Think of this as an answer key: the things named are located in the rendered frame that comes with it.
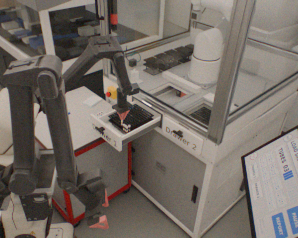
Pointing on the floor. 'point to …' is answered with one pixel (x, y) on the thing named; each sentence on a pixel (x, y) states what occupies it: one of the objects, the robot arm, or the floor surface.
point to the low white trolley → (87, 153)
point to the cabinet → (192, 176)
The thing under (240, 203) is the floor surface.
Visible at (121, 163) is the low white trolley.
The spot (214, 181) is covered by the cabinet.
